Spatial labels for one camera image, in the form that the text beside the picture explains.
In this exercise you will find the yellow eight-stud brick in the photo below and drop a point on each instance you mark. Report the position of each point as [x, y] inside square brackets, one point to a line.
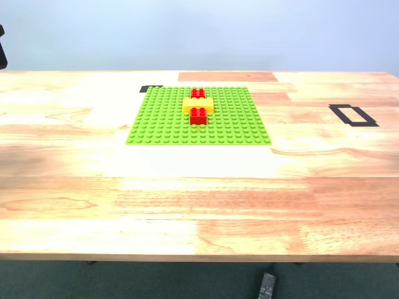
[187, 106]

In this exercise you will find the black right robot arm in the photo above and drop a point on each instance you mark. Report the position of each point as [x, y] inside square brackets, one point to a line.
[2, 56]

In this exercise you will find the red four-stud brick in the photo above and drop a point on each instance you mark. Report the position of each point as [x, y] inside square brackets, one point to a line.
[198, 118]
[198, 93]

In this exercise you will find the green studded baseplate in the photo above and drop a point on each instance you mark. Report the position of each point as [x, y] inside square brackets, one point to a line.
[162, 124]

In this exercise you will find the black tape mark under baseplate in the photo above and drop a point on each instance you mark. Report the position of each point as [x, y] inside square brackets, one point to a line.
[144, 89]

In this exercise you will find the black tape rectangle outline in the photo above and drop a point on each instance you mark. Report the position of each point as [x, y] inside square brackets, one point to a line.
[343, 115]

